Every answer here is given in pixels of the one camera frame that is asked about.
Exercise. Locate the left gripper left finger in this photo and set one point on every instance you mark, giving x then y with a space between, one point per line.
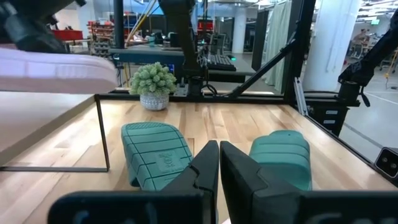
186 202

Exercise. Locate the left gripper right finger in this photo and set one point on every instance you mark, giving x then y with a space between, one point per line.
264 202

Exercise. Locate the green rubber slide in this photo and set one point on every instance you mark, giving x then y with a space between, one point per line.
280 155
155 149

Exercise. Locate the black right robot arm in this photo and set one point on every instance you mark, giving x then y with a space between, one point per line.
183 37

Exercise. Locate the black background robot arm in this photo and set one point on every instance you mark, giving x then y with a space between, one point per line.
367 68

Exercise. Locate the red bin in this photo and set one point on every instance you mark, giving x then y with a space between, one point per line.
66 35

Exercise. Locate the pink rubber slide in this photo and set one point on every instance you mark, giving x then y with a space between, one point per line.
56 71

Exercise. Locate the red storage rack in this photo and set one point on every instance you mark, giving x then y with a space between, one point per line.
101 31

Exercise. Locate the black base box with labels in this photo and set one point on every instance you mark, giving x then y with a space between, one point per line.
329 118

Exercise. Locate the dark office desk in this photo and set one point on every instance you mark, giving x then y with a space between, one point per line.
143 56

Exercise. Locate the potted green succulent plant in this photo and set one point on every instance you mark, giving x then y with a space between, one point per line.
152 81

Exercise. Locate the black computer keyboard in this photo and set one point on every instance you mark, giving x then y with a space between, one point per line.
220 62

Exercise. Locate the pale green curtain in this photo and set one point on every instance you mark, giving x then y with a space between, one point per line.
278 46

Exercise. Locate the grey computer monitor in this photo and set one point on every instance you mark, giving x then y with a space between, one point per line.
217 43

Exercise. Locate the black partition panel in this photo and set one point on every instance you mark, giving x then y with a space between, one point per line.
259 40

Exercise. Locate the white building column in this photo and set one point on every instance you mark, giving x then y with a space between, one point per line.
332 46
238 31

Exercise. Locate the person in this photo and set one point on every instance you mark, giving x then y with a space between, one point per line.
361 40

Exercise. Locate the wooden shelf with black frame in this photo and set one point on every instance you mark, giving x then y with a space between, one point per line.
31 118

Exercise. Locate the silver aluminium bracket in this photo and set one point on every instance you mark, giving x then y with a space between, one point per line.
300 96

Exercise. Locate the black stereo camera box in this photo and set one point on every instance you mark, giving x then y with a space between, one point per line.
387 161

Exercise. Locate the black metal rig frame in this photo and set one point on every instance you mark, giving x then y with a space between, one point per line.
298 62

